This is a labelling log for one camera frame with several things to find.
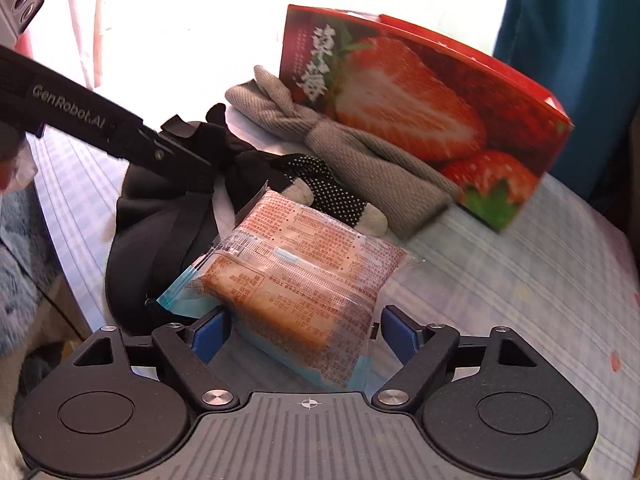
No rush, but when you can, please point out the black fabric cap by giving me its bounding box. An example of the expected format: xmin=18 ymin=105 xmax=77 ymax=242
xmin=105 ymin=165 xmax=218 ymax=336

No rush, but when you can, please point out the red strawberry cardboard box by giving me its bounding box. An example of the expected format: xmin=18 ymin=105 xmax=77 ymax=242
xmin=280 ymin=6 xmax=573 ymax=231

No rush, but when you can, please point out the black dotted glove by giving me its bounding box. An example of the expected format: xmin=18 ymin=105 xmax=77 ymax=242
xmin=206 ymin=103 xmax=388 ymax=236

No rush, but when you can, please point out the dark blue curtain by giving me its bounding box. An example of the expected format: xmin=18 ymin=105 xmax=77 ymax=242
xmin=494 ymin=0 xmax=639 ymax=197

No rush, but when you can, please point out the grey knitted cloth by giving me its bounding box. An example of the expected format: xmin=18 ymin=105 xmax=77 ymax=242
xmin=224 ymin=66 xmax=461 ymax=240

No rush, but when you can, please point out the packaged bread snack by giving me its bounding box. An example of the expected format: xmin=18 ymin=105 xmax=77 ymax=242
xmin=157 ymin=188 xmax=417 ymax=391

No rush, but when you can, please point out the person's left hand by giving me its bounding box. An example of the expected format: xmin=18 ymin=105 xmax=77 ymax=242
xmin=0 ymin=124 xmax=38 ymax=195

